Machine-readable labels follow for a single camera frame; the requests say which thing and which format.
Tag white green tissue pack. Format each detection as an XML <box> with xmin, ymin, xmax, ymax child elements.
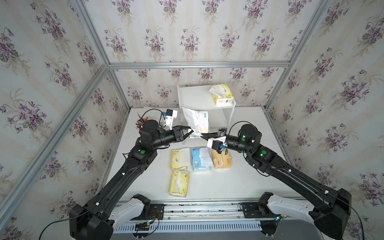
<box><xmin>182</xmin><ymin>107</ymin><xmax>210</xmax><ymax>139</ymax></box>

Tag pale yellow tissue pack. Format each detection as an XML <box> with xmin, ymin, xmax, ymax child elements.
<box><xmin>170</xmin><ymin>148</ymin><xmax>191</xmax><ymax>170</ymax></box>

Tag blue tissue pack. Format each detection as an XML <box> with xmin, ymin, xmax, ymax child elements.
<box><xmin>191</xmin><ymin>148</ymin><xmax>213</xmax><ymax>172</ymax></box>

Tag orange tissue pack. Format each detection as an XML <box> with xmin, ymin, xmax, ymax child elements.
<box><xmin>212</xmin><ymin>150</ymin><xmax>232</xmax><ymax>169</ymax></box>

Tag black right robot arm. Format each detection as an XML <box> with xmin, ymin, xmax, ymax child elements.
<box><xmin>198</xmin><ymin>121</ymin><xmax>352</xmax><ymax>240</ymax></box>

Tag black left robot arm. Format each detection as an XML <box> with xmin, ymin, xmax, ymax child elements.
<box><xmin>70</xmin><ymin>120</ymin><xmax>193</xmax><ymax>240</ymax></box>

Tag pink metal pen bucket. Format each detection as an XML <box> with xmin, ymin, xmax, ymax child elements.
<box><xmin>135</xmin><ymin>117</ymin><xmax>149</xmax><ymax>132</ymax></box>

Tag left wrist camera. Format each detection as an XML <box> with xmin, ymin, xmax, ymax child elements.
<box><xmin>163</xmin><ymin>109</ymin><xmax>178</xmax><ymax>130</ymax></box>

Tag white wire shelf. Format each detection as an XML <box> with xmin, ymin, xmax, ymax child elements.
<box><xmin>177</xmin><ymin>85</ymin><xmax>237</xmax><ymax>132</ymax></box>

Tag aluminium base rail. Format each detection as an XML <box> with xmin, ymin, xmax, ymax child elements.
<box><xmin>109</xmin><ymin>197</ymin><xmax>314</xmax><ymax>238</ymax></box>

